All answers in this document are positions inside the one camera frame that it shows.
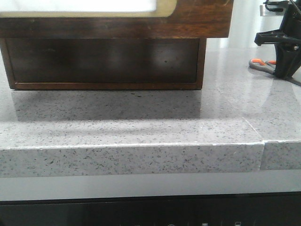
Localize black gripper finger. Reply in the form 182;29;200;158
274;42;301;79

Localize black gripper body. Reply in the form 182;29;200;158
254;0;301;46

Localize grey orange scissors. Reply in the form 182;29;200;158
249;58;277;75

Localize wooden drawer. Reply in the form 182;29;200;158
6;39;199;83
0;0;233;39

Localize dark wooden drawer cabinet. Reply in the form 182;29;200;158
0;38;206;90

